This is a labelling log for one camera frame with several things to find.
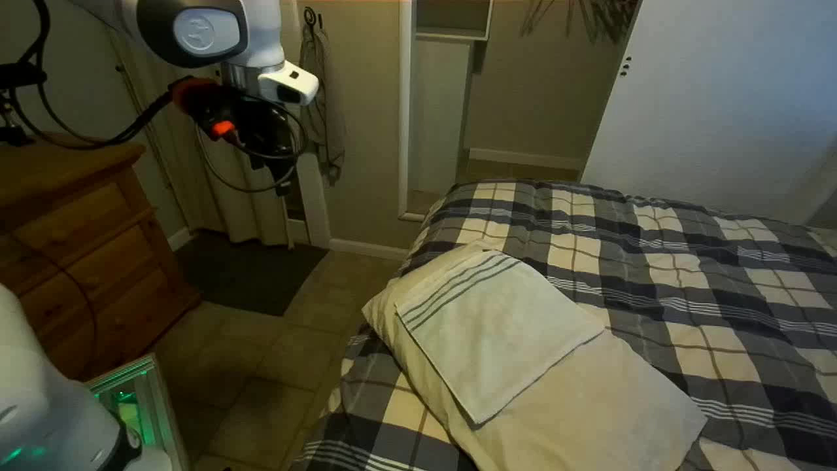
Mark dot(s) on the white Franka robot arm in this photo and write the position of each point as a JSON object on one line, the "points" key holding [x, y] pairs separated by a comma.
{"points": [[263, 34]]}

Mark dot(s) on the hanging plant leaves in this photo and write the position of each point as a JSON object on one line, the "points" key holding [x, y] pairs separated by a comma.
{"points": [[578, 17]]}

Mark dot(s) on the green lit control box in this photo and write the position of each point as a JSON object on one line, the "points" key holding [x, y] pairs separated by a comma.
{"points": [[147, 409]]}

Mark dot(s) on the folded beige striped towel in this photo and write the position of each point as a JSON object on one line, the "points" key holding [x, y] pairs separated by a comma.
{"points": [[603, 409]]}

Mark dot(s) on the white interior door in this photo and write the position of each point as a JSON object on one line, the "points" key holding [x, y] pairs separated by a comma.
{"points": [[440, 114]]}

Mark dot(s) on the white closet door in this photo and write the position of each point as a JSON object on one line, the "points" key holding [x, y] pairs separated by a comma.
{"points": [[724, 106]]}

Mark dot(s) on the wooden dresser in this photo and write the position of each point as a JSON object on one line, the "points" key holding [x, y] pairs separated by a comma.
{"points": [[80, 245]]}

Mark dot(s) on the pale striped towel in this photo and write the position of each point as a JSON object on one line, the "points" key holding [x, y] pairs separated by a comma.
{"points": [[499, 342]]}

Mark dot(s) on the white panel door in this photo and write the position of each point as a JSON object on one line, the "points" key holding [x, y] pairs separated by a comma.
{"points": [[263, 215]]}

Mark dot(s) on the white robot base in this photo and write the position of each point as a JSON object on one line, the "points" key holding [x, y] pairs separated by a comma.
{"points": [[42, 409]]}

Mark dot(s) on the black gripper orange accents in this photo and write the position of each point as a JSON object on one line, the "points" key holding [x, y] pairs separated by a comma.
{"points": [[238, 118]]}

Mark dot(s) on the plaid checkered blanket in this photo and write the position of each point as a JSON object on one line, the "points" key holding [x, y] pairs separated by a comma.
{"points": [[696, 288]]}

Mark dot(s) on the dark floor mat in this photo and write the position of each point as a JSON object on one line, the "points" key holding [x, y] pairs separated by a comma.
{"points": [[244, 275]]}

